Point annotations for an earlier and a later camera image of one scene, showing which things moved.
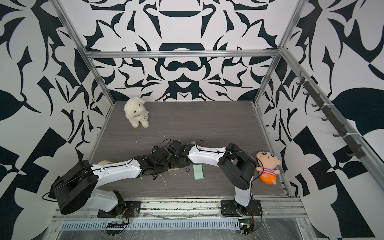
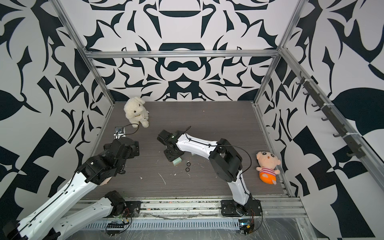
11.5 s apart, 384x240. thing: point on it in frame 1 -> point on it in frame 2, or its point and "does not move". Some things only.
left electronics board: (113, 228) does not move
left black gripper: (166, 168) -> (137, 148)
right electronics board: (245, 226) does not move
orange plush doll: (267, 162) does not move
